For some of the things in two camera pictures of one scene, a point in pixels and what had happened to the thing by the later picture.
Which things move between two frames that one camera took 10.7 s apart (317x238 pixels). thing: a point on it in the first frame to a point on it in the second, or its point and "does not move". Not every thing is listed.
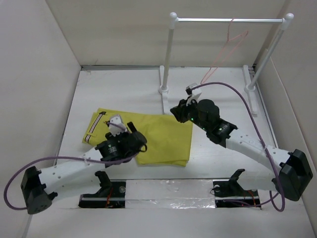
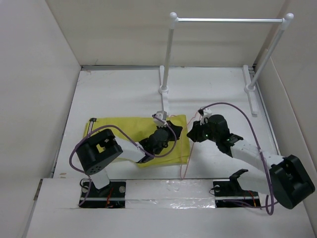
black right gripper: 180,111 to 197,129
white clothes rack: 249,87 does not move
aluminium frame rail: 166,68 does not move
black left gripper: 130,129 to 177,129
